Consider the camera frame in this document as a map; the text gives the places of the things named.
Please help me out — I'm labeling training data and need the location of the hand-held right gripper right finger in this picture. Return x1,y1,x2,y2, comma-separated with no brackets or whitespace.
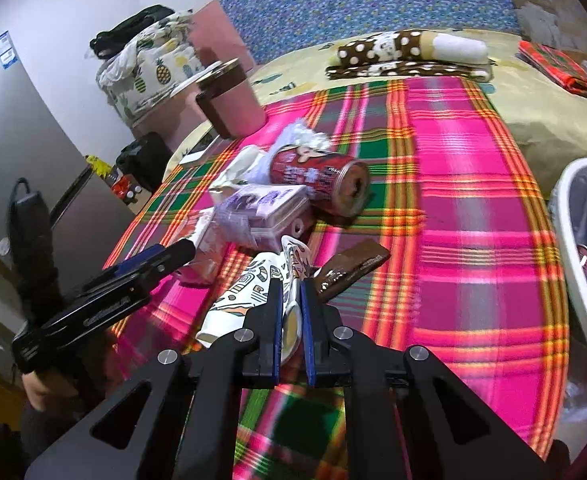
300,279,549,480

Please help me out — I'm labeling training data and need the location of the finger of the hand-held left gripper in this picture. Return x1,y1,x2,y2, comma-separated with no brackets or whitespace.
104,244,168,281
83,239,196,306

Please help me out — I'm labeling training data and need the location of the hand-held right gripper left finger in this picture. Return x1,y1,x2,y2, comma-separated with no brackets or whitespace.
23,276,284,480

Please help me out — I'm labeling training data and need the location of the small pink drink carton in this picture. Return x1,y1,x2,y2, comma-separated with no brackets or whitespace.
176,210,234,286

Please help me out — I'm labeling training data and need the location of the crushed patterned paper cup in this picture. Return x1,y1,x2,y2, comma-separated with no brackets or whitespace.
194,235,319,366

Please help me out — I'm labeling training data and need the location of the brown snack wrapper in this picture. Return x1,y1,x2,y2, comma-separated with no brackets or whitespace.
313,240,391,306

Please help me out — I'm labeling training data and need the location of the white foam net sleeve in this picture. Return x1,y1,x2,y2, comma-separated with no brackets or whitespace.
209,146,274,196

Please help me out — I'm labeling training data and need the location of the red drink can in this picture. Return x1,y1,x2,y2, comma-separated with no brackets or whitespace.
270,144,371,217

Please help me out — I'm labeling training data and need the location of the white trash bin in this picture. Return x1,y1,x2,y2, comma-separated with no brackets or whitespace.
547,158,587,441

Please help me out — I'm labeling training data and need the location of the person's left forearm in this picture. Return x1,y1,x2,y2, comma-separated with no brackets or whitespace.
20,370,91,461

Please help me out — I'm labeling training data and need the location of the box of colourful items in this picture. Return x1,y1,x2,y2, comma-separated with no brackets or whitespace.
84,155,146,211

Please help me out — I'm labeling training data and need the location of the black suitcase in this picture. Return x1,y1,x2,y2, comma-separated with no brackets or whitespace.
116,131,176,196

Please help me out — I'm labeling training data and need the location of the white phone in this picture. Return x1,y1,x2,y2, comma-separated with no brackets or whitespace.
178,132,219,166

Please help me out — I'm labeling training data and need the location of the silver refrigerator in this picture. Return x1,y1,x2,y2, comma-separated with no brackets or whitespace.
0,22,139,291

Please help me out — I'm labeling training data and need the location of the pink plaid tablecloth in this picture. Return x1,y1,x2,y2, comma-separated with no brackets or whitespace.
104,77,571,480

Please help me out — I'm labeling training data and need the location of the pink mug with brown lid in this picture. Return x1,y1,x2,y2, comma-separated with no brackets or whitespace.
194,58,267,140

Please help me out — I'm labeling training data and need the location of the pineapple print storage bag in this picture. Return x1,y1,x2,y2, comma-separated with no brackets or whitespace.
98,10,204,126

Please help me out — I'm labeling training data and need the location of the white plastic bag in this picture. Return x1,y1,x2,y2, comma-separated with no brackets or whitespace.
96,42,139,88

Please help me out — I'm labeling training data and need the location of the black bag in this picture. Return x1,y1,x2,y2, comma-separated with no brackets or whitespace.
90,5,176,58

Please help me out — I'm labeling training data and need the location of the folded brown polka-dot blanket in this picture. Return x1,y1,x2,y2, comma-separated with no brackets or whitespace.
326,60,494,83

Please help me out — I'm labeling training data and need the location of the rolled brown polka-dot blanket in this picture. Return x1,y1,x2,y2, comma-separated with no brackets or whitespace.
337,30,489,68

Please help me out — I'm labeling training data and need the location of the yellow pineapple print bedsheet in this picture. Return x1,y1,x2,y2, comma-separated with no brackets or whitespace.
168,30,587,191

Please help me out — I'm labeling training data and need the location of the blue floral headboard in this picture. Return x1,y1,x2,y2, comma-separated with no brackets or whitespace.
200,0,521,63

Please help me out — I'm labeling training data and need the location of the folded red plaid cloth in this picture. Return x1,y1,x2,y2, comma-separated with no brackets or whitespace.
517,40,587,101

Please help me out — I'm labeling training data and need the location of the printed cardboard box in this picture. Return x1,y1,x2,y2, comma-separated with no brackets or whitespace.
493,0,587,53

